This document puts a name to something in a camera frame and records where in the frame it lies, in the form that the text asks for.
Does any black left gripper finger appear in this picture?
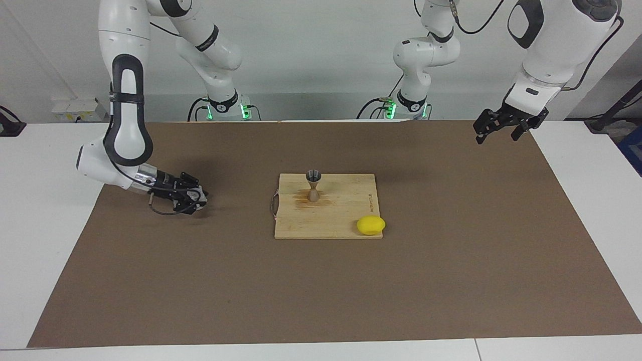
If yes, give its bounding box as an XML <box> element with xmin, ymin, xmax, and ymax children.
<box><xmin>510</xmin><ymin>111</ymin><xmax>549</xmax><ymax>141</ymax></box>
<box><xmin>473</xmin><ymin>108</ymin><xmax>508</xmax><ymax>145</ymax></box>

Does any metal double jigger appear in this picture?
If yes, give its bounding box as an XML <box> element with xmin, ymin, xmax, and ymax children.
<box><xmin>306</xmin><ymin>169</ymin><xmax>323</xmax><ymax>203</ymax></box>

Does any black tripod stand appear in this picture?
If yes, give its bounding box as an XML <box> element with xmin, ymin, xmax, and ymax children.
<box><xmin>584</xmin><ymin>80</ymin><xmax>642</xmax><ymax>133</ymax></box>

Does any blue box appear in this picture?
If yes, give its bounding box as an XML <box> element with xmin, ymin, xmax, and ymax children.
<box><xmin>618</xmin><ymin>125</ymin><xmax>642</xmax><ymax>177</ymax></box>

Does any white power strip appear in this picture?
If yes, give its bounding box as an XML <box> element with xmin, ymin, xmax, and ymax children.
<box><xmin>51</xmin><ymin>97</ymin><xmax>108</xmax><ymax>122</ymax></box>

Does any wooden cutting board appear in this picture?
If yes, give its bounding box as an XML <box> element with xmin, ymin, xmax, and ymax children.
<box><xmin>271</xmin><ymin>173</ymin><xmax>384</xmax><ymax>240</ymax></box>

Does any brown table mat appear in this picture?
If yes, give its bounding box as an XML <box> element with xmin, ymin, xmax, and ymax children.
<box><xmin>27</xmin><ymin>119</ymin><xmax>642</xmax><ymax>348</ymax></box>

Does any yellow lemon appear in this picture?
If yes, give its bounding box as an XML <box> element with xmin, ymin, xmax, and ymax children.
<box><xmin>357</xmin><ymin>216</ymin><xmax>386</xmax><ymax>236</ymax></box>

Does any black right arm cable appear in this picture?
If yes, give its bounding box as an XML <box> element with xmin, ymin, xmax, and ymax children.
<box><xmin>148</xmin><ymin>20</ymin><xmax>221</xmax><ymax>217</ymax></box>

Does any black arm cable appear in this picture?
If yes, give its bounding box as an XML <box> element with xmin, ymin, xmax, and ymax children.
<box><xmin>414</xmin><ymin>0</ymin><xmax>625</xmax><ymax>92</ymax></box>
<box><xmin>148</xmin><ymin>20</ymin><xmax>221</xmax><ymax>217</ymax></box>

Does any black right base cable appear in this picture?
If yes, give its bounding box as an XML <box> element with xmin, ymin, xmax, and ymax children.
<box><xmin>188</xmin><ymin>97</ymin><xmax>211</xmax><ymax>122</ymax></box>

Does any black base cable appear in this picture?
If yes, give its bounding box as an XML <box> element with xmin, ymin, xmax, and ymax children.
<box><xmin>188</xmin><ymin>97</ymin><xmax>211</xmax><ymax>122</ymax></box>
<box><xmin>356</xmin><ymin>70</ymin><xmax>404</xmax><ymax>120</ymax></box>

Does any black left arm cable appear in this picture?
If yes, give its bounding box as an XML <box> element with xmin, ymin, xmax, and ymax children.
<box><xmin>414</xmin><ymin>0</ymin><xmax>625</xmax><ymax>92</ymax></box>

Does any black left base cable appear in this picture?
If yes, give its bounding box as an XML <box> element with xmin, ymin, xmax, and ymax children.
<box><xmin>356</xmin><ymin>70</ymin><xmax>404</xmax><ymax>120</ymax></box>

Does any black clamp mount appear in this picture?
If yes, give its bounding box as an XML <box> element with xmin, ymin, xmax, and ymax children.
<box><xmin>0</xmin><ymin>105</ymin><xmax>27</xmax><ymax>137</ymax></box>

